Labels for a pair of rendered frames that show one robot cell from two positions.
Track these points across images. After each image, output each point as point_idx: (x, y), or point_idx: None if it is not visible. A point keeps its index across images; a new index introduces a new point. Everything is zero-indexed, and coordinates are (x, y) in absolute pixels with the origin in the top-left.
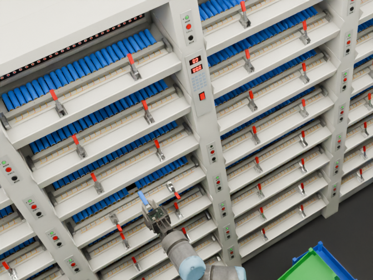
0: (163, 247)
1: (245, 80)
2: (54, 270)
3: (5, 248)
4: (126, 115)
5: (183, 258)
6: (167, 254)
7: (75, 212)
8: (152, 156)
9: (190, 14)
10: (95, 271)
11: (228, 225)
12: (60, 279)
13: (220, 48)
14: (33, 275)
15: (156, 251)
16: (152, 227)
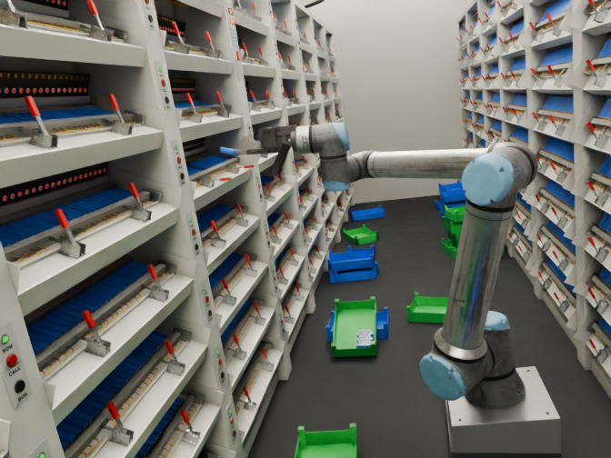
0: (301, 136)
1: (250, 70)
2: (162, 266)
3: (142, 137)
4: (192, 49)
5: (330, 124)
6: (311, 136)
7: (185, 136)
8: (215, 115)
9: None
10: None
11: (273, 266)
12: (175, 278)
13: (235, 20)
14: (159, 233)
15: (234, 289)
16: (274, 136)
